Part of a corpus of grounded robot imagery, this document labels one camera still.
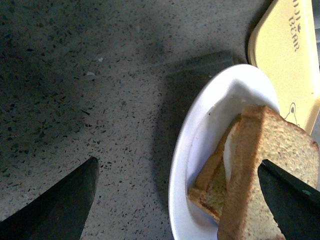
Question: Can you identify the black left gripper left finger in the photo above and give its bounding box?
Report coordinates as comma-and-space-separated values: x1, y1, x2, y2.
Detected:
0, 157, 99, 240

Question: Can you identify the fried egg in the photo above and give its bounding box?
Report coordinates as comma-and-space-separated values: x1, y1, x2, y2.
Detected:
223, 123, 238, 185

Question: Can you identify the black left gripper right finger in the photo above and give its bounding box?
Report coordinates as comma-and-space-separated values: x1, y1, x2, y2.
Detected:
257, 159, 320, 240

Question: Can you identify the yellow bear tray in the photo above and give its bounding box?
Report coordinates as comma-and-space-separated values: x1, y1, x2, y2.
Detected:
247, 0, 320, 134

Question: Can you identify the white round plate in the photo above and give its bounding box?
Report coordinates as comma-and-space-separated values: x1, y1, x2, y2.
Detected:
168, 64, 279, 240

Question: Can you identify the toast slice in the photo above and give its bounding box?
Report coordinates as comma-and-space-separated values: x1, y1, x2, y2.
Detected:
217, 105, 320, 240
187, 114, 241, 223

